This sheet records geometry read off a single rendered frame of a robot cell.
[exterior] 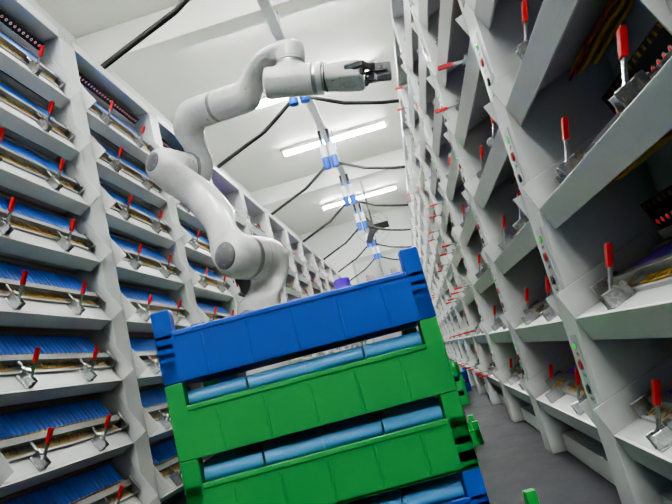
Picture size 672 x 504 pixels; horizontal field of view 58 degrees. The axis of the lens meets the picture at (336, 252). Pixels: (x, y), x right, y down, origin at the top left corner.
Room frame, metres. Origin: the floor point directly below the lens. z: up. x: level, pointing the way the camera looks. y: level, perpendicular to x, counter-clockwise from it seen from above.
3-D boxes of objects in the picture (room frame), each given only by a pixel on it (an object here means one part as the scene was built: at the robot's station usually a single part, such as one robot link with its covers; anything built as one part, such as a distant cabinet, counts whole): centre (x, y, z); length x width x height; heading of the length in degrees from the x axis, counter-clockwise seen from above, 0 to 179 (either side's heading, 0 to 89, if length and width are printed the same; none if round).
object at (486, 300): (2.49, -0.61, 0.90); 0.20 x 0.09 x 1.81; 85
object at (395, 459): (0.75, 0.07, 0.28); 0.30 x 0.20 x 0.08; 92
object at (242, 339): (0.75, 0.07, 0.44); 0.30 x 0.20 x 0.08; 92
